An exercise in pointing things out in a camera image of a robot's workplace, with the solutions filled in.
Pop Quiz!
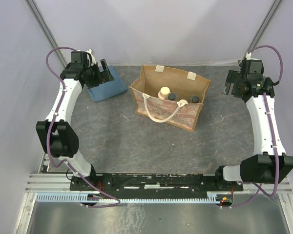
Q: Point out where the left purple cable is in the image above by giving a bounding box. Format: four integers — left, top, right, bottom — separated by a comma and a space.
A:
45, 46, 122, 209

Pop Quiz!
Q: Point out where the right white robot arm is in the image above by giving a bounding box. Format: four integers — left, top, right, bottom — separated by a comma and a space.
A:
219, 58, 293, 184

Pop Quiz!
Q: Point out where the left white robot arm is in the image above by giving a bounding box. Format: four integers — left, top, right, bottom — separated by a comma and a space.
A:
36, 49, 114, 186

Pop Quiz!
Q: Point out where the blue cloth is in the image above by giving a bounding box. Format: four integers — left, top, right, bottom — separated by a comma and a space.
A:
87, 65, 128, 102

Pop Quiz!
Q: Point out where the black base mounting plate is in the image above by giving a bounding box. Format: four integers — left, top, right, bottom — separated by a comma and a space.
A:
69, 172, 244, 192

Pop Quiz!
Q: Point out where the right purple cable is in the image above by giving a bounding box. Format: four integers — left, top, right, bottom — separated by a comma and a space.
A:
219, 45, 284, 210

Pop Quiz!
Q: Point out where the clear bottle black cap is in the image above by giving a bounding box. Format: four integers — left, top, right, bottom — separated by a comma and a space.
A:
166, 92, 180, 102

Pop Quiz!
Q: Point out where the purple cable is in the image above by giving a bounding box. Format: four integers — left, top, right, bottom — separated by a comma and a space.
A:
45, 46, 122, 209
219, 45, 284, 210

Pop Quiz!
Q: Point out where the blue slotted cable duct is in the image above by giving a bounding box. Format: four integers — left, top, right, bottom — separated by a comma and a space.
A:
36, 192, 222, 203

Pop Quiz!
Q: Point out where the aluminium frame rail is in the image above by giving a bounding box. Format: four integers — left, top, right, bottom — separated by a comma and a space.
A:
25, 174, 293, 194

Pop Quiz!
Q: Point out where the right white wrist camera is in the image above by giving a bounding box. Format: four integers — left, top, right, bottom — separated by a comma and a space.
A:
244, 52, 254, 60

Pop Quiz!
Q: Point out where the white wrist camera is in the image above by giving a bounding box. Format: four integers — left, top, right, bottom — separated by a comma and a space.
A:
244, 52, 254, 60
86, 49, 97, 66

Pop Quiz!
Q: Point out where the clear square perfume bottle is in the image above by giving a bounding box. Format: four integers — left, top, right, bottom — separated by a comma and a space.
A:
188, 96, 200, 104

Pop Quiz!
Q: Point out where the brown canvas tote bag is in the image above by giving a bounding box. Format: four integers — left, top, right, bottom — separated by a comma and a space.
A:
129, 65, 211, 132

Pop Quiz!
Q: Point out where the peach lotion bottle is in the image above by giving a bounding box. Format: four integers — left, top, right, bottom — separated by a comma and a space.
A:
158, 86, 170, 99

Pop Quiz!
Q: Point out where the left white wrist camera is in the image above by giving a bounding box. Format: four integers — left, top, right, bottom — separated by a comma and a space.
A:
86, 49, 97, 66

